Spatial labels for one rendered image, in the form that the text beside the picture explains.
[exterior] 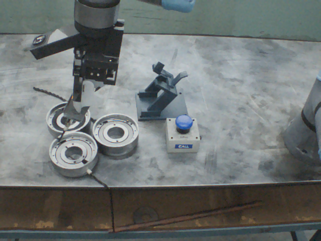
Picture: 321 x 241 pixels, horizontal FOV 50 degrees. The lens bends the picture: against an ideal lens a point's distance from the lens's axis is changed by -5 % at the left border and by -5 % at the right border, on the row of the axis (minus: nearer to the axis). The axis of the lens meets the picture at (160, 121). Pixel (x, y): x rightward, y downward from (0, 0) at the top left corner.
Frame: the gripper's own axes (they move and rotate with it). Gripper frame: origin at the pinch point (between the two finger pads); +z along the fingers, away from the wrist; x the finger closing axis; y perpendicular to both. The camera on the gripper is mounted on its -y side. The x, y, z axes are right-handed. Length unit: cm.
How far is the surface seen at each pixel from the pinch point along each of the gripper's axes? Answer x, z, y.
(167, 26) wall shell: 161, 74, 44
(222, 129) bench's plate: 5.1, 8.6, 35.3
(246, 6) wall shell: 163, 49, 94
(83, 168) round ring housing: -9.8, 9.5, 2.7
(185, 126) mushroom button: -0.9, 2.8, 23.8
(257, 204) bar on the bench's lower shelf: -3, 30, 52
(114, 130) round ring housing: 2.8, 10.6, 8.8
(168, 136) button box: -1.3, 6.0, 20.6
